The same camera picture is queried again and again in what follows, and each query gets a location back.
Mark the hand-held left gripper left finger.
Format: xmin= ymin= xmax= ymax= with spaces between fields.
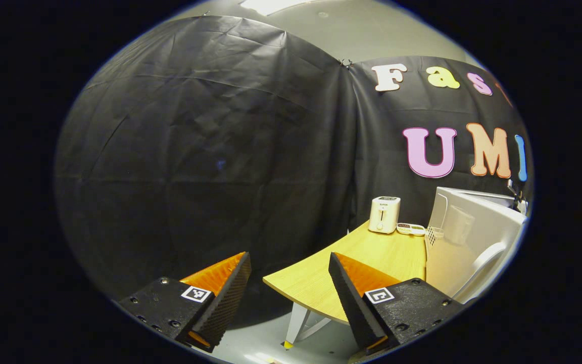
xmin=118 ymin=251 xmax=252 ymax=353

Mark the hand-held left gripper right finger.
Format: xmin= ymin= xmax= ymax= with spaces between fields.
xmin=328 ymin=252 xmax=466 ymax=354

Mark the white microwave oven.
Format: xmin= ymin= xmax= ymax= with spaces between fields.
xmin=425 ymin=186 xmax=530 ymax=305

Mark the white table leg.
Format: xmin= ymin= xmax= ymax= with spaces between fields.
xmin=284 ymin=302 xmax=333 ymax=349

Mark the white toaster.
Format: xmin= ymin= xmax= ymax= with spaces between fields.
xmin=368 ymin=196 xmax=401 ymax=234

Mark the small white flat device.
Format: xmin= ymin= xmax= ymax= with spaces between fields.
xmin=396 ymin=223 xmax=427 ymax=237

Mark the ceiling light panel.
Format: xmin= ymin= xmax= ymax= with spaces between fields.
xmin=239 ymin=0 xmax=317 ymax=17

